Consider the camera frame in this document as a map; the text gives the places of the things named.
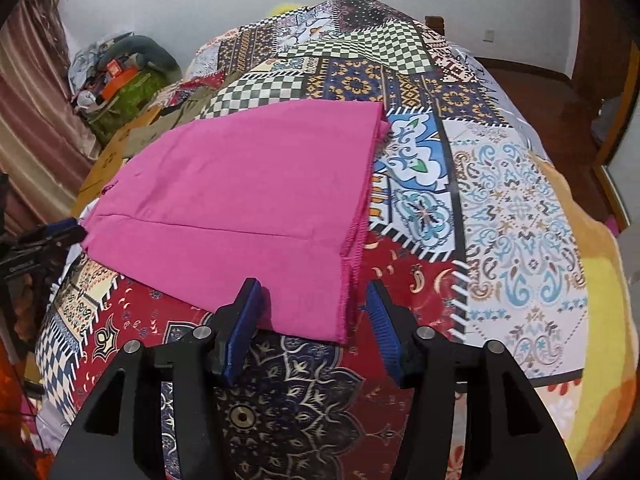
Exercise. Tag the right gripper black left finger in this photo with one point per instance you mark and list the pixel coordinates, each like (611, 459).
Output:
(118, 432)

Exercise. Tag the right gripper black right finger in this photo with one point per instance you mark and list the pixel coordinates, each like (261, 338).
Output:
(509, 434)

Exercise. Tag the pink pants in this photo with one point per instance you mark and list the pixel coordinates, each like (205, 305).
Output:
(279, 193)

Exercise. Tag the striped pink curtain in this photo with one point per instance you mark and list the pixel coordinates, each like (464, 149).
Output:
(46, 149)

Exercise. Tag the mustard yellow garment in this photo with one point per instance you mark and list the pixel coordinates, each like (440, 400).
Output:
(110, 160)

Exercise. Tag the patchwork patterned bedspread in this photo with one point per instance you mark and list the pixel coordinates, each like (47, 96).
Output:
(464, 230)

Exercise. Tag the green patterned bag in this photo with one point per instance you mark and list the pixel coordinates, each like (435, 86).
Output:
(125, 104)

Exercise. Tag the white grey clothes pile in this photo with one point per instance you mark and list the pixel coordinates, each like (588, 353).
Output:
(84, 65)

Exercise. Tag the orange box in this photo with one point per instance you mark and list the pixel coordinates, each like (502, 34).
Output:
(117, 76)

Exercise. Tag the olive green pants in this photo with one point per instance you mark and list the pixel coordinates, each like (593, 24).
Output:
(179, 105)

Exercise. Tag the wooden door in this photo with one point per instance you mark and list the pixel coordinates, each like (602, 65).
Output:
(607, 67)

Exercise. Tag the yellow plush toy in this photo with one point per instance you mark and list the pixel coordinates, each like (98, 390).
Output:
(286, 7)

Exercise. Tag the wooden bed post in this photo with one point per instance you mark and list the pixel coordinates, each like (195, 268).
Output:
(437, 23)

